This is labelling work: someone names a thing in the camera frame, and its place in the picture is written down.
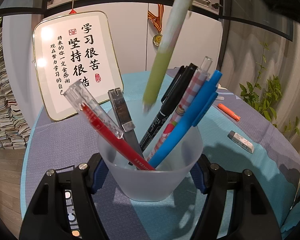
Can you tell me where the frosted plastic cup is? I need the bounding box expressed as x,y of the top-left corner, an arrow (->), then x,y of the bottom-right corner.
97,127 -> 203,202

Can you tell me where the blue pen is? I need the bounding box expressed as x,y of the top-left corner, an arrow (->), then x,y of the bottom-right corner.
148,70 -> 222,168

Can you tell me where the red gel pen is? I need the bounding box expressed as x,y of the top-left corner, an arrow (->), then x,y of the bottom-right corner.
63,80 -> 155,171

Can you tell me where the metal ruler clip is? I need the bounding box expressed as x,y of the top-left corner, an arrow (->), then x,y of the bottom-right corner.
108,88 -> 144,158

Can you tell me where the pink checkered strawberry pen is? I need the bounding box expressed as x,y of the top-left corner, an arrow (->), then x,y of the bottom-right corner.
146,56 -> 213,161

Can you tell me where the black marker pen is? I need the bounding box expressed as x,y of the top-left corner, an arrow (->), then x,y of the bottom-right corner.
139,63 -> 198,152

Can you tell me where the green white pen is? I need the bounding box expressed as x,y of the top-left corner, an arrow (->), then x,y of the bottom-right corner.
142,0 -> 193,113

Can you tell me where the white eraser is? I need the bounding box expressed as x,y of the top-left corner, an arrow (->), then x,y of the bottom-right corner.
228,131 -> 254,154

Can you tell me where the patterned blue grey tablecloth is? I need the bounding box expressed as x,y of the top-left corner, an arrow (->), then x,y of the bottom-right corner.
20,67 -> 300,240

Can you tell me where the orange highlighter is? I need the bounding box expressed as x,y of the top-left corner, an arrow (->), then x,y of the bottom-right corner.
218,103 -> 241,122

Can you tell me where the tall stack of books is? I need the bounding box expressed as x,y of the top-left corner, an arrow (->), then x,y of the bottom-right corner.
0,28 -> 31,150

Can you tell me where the green potted plant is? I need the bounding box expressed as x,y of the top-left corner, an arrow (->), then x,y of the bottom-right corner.
239,42 -> 300,136

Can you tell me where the gold medal with ribbon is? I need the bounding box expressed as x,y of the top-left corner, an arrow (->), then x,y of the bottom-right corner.
147,4 -> 164,47

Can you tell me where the framed calligraphy sign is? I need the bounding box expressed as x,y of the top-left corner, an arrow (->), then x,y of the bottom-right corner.
33,11 -> 123,121

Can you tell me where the red hanging ornament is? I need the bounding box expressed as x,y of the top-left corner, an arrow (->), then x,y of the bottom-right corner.
69,9 -> 77,14

